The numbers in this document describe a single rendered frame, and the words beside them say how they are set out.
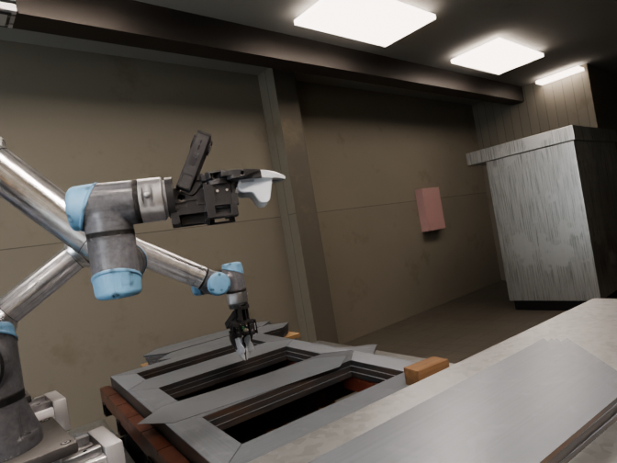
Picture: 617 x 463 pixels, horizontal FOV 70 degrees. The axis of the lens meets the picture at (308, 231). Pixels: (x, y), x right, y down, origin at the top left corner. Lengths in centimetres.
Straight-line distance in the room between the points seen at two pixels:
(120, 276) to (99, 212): 11
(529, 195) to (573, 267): 95
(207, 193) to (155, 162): 359
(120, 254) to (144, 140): 363
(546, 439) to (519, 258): 549
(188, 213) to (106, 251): 14
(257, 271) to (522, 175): 334
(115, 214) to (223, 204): 17
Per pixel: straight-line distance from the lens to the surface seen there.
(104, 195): 78
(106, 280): 78
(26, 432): 101
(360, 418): 72
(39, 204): 93
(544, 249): 590
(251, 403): 147
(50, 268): 157
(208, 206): 77
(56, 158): 412
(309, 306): 479
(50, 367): 402
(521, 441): 57
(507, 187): 600
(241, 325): 166
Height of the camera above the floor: 133
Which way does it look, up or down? 1 degrees up
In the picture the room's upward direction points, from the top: 9 degrees counter-clockwise
